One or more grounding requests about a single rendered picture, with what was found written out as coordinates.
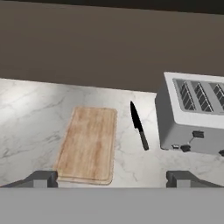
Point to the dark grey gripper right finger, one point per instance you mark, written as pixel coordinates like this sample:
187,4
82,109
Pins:
180,178

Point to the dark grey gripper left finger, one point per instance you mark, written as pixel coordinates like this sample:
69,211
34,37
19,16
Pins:
43,178

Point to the wooden cutting board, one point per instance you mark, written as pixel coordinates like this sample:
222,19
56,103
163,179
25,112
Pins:
87,144

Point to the silver toaster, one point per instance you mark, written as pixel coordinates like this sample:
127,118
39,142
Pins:
194,116

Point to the black kitchen knife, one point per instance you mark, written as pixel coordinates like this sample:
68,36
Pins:
137,124

